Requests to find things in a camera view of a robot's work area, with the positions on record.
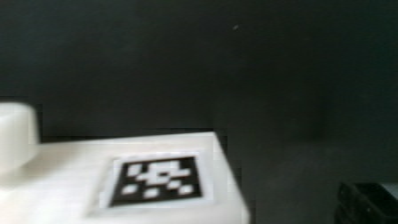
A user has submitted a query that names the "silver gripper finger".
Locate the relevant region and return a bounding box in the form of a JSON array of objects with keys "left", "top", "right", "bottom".
[{"left": 336, "top": 183, "right": 398, "bottom": 224}]

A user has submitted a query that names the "white front drawer tray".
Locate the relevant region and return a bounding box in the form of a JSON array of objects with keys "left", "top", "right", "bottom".
[{"left": 0, "top": 102, "right": 250, "bottom": 224}]

